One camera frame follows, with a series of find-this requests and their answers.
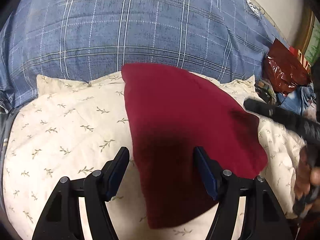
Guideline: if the dark red garment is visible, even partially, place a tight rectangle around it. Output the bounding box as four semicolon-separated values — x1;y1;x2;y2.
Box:
121;63;267;229

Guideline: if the blue denim clothes pile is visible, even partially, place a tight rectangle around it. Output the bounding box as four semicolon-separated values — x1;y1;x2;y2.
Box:
276;83;316;115

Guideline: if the red plastic bag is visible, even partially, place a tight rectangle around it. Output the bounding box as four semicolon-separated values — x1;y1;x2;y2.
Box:
263;39;311;94

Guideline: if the person's right hand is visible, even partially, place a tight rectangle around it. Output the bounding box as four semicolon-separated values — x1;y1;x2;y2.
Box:
294;146;319;199

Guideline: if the cream leaf-print pillow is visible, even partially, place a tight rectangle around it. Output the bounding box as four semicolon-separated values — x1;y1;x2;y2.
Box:
3;72;304;239

